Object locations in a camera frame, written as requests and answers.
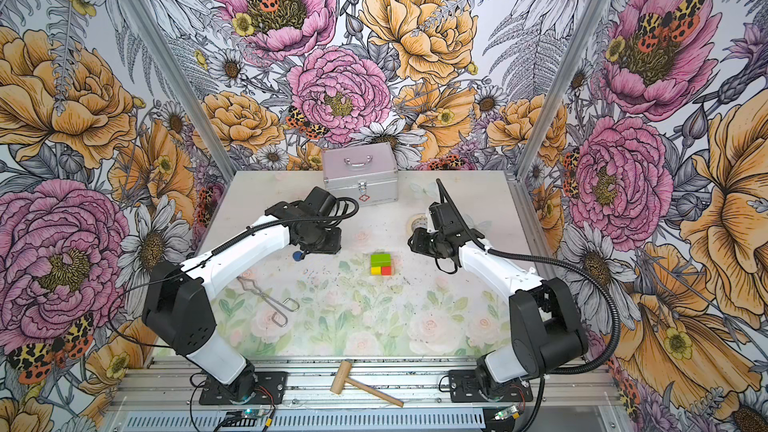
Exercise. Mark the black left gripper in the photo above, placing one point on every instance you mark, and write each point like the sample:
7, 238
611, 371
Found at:
331, 248

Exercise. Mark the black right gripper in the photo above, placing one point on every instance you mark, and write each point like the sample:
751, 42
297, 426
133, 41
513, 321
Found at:
418, 245

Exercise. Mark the green wood block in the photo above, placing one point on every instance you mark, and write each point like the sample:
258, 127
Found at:
380, 260

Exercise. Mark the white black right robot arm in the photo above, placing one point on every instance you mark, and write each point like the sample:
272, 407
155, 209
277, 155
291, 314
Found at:
545, 333

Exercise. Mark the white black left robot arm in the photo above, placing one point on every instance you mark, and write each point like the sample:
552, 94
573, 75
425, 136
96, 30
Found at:
177, 305

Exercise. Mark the masking tape roll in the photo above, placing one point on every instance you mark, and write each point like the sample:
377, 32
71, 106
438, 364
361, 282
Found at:
415, 222

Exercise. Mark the silver pink metal case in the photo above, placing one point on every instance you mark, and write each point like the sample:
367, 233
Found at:
366, 173

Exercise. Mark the metal tongs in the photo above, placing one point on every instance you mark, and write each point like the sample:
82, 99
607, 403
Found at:
280, 309

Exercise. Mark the wooden mallet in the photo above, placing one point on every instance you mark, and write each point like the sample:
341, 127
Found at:
342, 378

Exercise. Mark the right circuit board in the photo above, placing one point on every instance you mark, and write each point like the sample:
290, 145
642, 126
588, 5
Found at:
511, 412

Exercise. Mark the circuit board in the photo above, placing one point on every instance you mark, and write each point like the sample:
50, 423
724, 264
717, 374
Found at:
511, 412
251, 414

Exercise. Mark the left circuit board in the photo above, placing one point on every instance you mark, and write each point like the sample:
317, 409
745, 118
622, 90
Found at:
251, 414

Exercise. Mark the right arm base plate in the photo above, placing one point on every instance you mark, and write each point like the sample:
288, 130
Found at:
466, 386

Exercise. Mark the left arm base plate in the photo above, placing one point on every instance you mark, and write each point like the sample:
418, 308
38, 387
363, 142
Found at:
269, 390

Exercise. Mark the aluminium front rail frame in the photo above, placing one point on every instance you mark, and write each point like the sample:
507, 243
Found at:
164, 397

